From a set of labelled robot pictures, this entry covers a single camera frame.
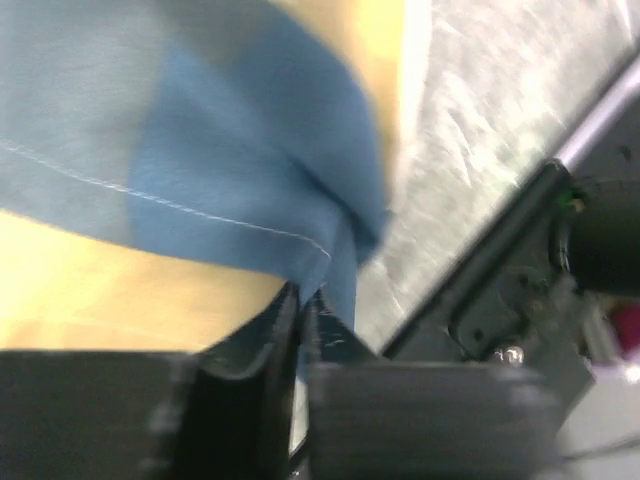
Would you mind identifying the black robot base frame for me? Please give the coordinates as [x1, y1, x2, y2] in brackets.
[383, 162, 639, 361]

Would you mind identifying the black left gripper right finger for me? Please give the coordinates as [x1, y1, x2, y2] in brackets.
[304, 289, 591, 479]

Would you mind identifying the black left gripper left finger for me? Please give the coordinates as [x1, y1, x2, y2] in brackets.
[1, 286, 299, 479]

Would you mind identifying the aluminium rail frame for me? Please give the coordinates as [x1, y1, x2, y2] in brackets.
[555, 56, 639, 173]

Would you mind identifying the blue beige white pillowcase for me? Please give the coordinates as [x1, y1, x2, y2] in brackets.
[1, 1, 431, 351]

